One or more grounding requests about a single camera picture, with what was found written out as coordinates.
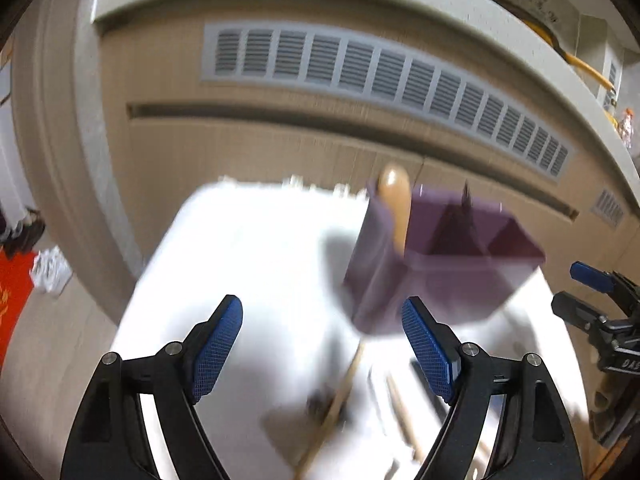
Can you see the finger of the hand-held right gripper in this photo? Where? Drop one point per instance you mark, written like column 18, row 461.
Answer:
column 575, row 310
column 590, row 272

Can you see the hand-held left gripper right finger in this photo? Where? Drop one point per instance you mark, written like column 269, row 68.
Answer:
column 425, row 345

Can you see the black spoon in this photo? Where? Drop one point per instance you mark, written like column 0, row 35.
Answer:
column 466, row 195

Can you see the white tablecloth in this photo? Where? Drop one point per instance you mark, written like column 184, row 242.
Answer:
column 260, row 270

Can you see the wooden chopstick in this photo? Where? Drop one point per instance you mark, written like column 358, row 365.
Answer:
column 402, row 417
column 332, row 407

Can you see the red floor mat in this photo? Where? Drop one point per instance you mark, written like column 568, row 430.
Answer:
column 12, row 300

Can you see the dark shoes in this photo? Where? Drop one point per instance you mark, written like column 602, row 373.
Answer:
column 22, row 232

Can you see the long grey vent grille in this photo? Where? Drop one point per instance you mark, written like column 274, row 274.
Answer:
column 350, row 60

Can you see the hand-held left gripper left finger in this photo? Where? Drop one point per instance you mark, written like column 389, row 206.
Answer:
column 217, row 350

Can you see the small grey vent grille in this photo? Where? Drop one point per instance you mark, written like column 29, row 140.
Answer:
column 609, row 207
column 613, row 76

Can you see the wooden spoon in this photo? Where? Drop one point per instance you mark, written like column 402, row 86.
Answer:
column 395, row 195

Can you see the wooden cabinet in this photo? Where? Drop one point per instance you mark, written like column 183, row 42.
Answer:
column 250, row 135

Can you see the purple utensil holder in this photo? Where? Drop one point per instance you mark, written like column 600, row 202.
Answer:
column 450, row 285

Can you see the plastic bottle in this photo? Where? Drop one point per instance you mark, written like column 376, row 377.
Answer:
column 626, row 127

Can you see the beige cloth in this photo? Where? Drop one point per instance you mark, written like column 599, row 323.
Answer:
column 607, row 405

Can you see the white sneakers pair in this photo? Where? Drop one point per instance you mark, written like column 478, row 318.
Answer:
column 50, row 270

